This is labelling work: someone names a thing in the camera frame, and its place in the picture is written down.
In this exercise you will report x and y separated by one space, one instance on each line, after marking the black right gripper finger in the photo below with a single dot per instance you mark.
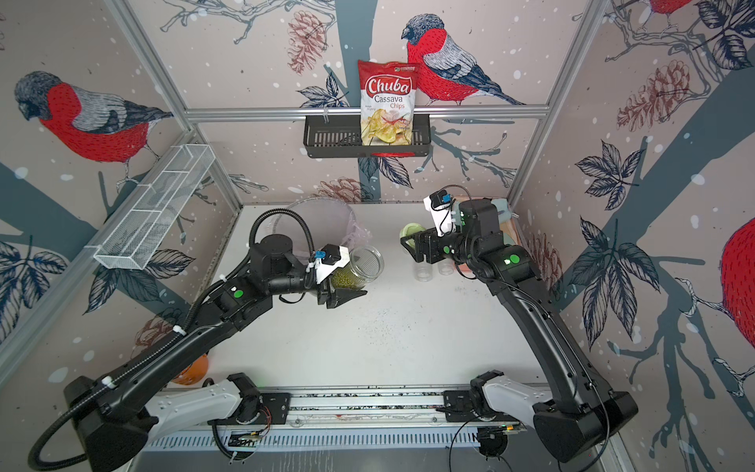
411 247
407 234

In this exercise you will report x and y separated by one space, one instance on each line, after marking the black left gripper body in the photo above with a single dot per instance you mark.
324 291

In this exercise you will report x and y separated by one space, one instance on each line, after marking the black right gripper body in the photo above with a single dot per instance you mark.
451 246

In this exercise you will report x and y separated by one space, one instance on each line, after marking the green lid mung bean jar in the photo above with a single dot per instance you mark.
365 266

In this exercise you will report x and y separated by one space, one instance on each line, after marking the light green jar lid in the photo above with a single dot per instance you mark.
413 225

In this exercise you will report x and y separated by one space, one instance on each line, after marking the short clear mung bean jar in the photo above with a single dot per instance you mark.
423 272

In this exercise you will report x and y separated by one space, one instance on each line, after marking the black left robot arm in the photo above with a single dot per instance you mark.
112 418

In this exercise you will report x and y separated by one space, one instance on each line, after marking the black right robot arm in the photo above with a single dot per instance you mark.
578 409

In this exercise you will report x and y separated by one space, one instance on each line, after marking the clear plastic bin liner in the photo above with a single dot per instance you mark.
357 236

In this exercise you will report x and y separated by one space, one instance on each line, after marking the white mesh trash bin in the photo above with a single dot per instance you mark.
318 221

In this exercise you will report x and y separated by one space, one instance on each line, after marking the teal folded cloth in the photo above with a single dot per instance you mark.
506 221

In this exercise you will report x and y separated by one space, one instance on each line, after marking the pink serving tray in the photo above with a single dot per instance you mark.
518 229

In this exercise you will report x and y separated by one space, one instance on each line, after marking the Chuba cassava chips bag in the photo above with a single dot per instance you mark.
387 99

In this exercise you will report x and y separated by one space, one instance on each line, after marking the orange round object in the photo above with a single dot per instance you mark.
194 373

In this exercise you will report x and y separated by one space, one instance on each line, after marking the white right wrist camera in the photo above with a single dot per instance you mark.
440 205

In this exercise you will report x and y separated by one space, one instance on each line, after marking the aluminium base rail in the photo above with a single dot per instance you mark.
427 406

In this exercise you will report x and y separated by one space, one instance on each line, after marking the dark grey wall shelf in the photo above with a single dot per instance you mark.
339 137

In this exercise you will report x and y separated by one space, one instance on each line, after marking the white wire mesh shelf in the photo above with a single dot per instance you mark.
137 235

